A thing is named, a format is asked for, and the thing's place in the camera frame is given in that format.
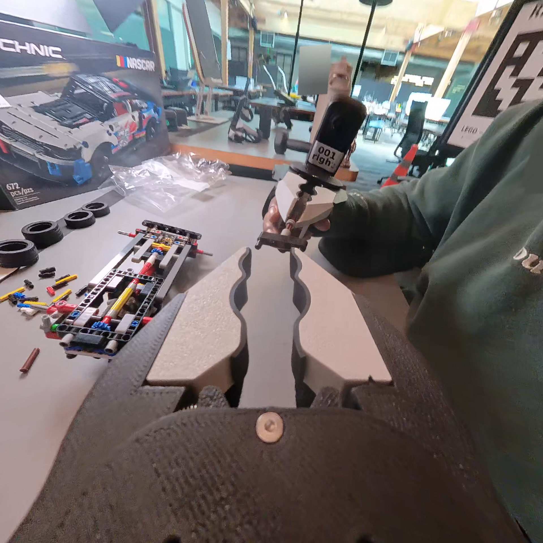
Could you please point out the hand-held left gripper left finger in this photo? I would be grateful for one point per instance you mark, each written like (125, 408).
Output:
(199, 335)

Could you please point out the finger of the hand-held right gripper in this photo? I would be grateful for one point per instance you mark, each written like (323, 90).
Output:
(318, 208)
(286, 199)

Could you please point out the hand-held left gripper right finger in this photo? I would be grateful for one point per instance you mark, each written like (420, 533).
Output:
(335, 335)

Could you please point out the small black lego beam piece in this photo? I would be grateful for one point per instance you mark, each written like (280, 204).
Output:
(280, 241)

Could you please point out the person's right forearm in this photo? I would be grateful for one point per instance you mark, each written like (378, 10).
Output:
(381, 229)

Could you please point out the lego car chassis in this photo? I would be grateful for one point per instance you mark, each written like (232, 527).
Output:
(123, 297)

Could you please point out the black lego tire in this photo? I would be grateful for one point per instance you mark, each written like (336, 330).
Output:
(42, 233)
(17, 253)
(79, 219)
(96, 208)

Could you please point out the brown lego axle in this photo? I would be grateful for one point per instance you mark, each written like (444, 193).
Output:
(29, 361)

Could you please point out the scattered small lego pieces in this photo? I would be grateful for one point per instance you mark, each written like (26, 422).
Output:
(29, 299)

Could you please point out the lego car box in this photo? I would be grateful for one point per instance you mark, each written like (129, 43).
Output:
(85, 106)

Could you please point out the person's right hand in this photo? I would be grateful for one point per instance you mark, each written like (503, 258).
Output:
(271, 216)

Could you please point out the black office chair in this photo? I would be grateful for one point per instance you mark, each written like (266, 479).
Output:
(411, 127)

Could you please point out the orange traffic cone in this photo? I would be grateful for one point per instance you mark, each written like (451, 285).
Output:
(401, 167)

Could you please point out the flat clear plastic bags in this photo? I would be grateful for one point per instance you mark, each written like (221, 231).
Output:
(169, 178)

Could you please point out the person's green sweatshirt torso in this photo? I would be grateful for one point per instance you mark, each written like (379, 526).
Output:
(488, 297)

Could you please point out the black white marker board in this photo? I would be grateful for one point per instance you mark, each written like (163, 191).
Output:
(509, 63)

